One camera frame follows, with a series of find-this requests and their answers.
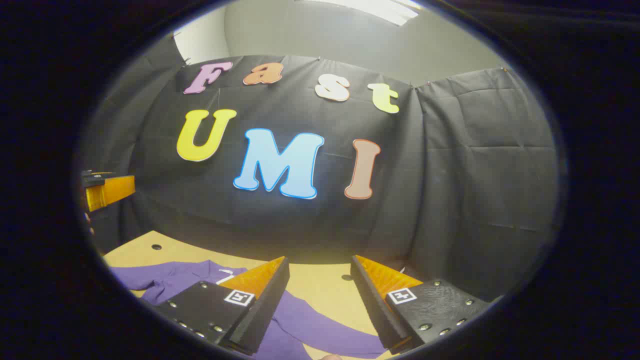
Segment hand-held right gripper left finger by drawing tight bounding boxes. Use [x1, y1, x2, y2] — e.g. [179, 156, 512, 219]
[150, 256, 291, 357]

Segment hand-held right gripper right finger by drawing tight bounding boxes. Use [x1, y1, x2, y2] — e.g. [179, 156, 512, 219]
[350, 255, 491, 356]

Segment purple button-up garment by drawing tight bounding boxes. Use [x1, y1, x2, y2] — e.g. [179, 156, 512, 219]
[109, 260, 388, 360]

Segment black backdrop cloth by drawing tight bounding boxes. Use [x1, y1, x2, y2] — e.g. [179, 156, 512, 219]
[80, 32, 561, 303]

